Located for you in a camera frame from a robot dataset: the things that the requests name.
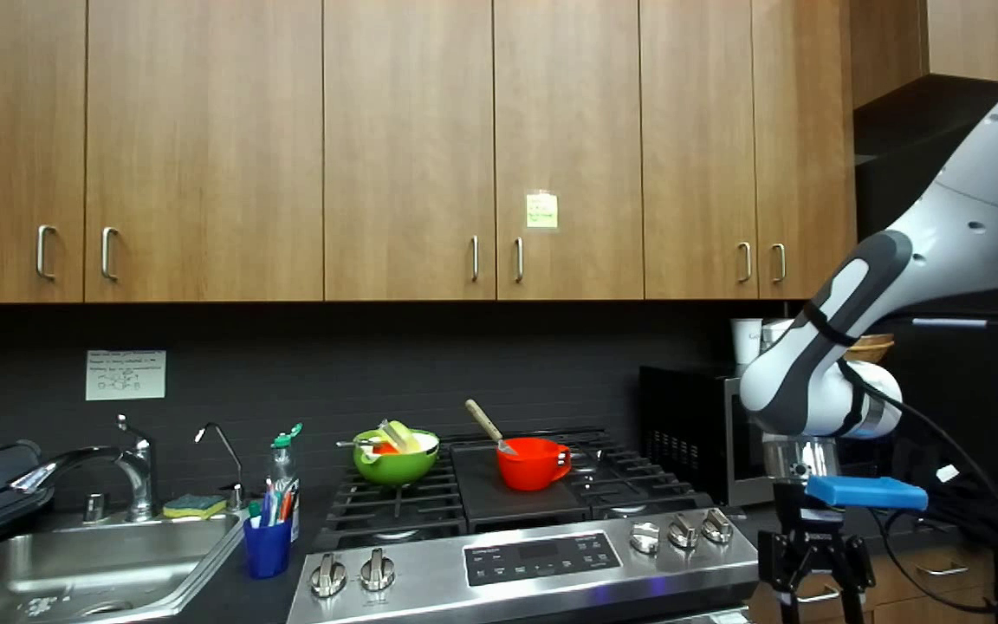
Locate wooden drawer silver bar handle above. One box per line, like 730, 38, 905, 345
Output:
757, 537, 998, 615

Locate yellow sticky note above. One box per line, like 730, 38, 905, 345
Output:
525, 187, 564, 231

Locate yellow green sponge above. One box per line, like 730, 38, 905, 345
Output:
158, 491, 231, 525

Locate clear bottle green cap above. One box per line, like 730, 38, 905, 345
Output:
262, 419, 309, 511

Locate white cylindrical container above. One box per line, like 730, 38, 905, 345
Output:
727, 314, 805, 380

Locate wooden upper cabinet door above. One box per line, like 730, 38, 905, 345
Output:
0, 0, 91, 308
318, 0, 502, 303
493, 0, 649, 303
748, 0, 860, 302
638, 0, 758, 302
82, 0, 329, 308

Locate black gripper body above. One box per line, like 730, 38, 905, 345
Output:
764, 473, 872, 569

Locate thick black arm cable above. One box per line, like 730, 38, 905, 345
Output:
843, 353, 998, 587

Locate colourful pens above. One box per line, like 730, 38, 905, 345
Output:
242, 473, 306, 533

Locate green bowl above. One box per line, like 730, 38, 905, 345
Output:
347, 425, 447, 491

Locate white wall notice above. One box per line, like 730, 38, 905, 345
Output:
80, 344, 173, 409

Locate chrome kitchen faucet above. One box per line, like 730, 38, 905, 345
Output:
52, 409, 167, 525

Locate small chrome faucet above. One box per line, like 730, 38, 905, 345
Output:
188, 419, 254, 517

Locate stainless steel gas stove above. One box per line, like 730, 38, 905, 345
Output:
283, 423, 765, 624

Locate short wooden upper cabinet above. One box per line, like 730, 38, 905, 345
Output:
850, 0, 998, 109

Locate blue cup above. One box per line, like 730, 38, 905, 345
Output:
238, 509, 297, 581

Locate red pot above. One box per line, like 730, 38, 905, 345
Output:
493, 429, 580, 499

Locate wooden spoon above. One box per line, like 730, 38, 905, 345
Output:
461, 395, 514, 455

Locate stainless steel sink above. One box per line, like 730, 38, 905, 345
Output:
0, 511, 254, 624

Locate yellow toy food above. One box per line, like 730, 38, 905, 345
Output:
349, 417, 440, 461

